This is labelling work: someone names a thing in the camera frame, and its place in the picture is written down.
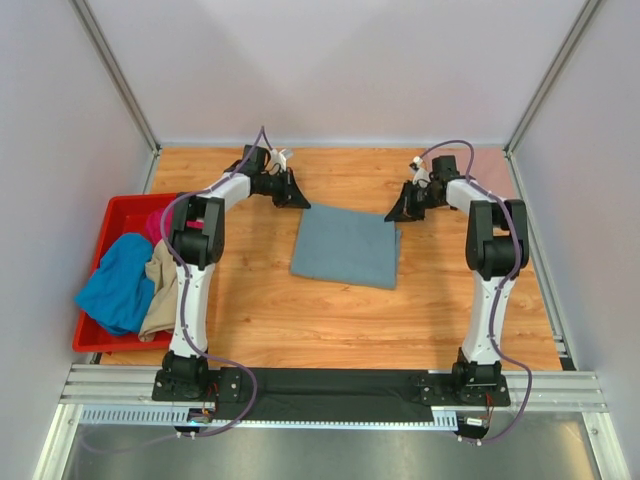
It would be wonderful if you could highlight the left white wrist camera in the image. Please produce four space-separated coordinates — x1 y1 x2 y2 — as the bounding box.
270 148 294 173

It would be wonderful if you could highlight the magenta t shirt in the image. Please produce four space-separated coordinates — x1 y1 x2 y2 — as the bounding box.
144 208 173 246

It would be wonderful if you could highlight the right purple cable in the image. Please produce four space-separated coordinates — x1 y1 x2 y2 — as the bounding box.
419 139 532 446

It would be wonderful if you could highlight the grey blue t shirt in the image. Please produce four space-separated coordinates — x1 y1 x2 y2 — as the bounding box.
290 204 402 290

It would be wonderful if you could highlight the left aluminium frame post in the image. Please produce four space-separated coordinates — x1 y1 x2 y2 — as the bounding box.
69 0 160 153

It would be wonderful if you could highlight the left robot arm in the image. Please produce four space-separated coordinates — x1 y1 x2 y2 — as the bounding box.
152 145 311 402

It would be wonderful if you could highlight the folded pink t shirt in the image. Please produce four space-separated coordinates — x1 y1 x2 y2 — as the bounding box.
442 145 517 198

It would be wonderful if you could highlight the aluminium frame post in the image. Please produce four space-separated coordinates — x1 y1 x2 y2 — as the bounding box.
503 0 605 157
69 0 160 153

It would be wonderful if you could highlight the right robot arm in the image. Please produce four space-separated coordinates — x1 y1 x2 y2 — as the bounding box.
385 155 529 406

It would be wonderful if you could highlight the right aluminium frame post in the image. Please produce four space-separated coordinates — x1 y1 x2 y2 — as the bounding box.
503 0 605 157

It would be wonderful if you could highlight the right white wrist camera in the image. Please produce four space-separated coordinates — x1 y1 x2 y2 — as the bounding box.
409 156 430 187

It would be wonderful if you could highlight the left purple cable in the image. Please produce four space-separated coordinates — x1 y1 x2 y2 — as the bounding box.
79 125 274 455

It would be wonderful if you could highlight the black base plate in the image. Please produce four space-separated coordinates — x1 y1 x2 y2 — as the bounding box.
149 367 511 422

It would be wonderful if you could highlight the slotted cable duct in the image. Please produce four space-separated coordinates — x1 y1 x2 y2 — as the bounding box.
78 405 459 432

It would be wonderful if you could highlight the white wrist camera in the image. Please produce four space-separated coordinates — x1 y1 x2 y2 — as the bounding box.
270 148 294 173
409 156 430 187

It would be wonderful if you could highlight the beige t shirt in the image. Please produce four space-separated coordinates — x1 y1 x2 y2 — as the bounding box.
138 241 178 343

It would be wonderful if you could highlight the red plastic bin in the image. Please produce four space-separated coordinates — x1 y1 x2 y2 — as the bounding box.
72 193 177 354

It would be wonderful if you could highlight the bright blue t shirt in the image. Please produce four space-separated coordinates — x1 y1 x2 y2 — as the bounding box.
75 233 155 336

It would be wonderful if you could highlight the purple cable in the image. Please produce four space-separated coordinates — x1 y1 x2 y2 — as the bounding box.
79 125 274 455
419 139 532 446

